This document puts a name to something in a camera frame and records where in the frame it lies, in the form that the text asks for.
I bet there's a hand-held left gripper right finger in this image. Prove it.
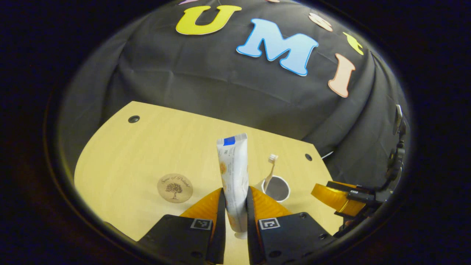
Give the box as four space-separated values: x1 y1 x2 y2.
245 186 336 265

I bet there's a white toothpaste tube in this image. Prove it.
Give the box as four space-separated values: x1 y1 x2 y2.
216 133 248 240

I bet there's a round cork coaster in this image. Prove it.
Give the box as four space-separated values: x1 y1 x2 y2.
157 173 194 204

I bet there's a black backdrop cloth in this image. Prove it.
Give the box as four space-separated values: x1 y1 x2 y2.
59 0 411 192

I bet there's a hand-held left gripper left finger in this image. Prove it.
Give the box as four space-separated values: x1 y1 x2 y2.
138 187 226 265

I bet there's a beige toothbrush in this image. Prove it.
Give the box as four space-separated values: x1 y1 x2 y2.
263 154 279 194

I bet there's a white cup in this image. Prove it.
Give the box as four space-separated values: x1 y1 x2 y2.
258 176 291 203

